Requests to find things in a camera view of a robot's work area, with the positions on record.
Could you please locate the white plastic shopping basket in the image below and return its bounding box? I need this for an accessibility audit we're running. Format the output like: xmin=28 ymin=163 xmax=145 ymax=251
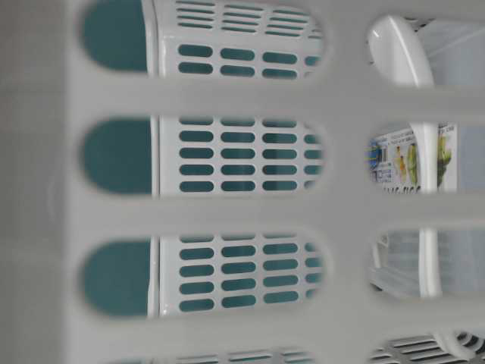
xmin=1 ymin=1 xmax=484 ymax=363

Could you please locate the clear plastic container with label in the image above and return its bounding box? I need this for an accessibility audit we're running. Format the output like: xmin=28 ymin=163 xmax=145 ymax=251
xmin=368 ymin=15 xmax=484 ymax=297

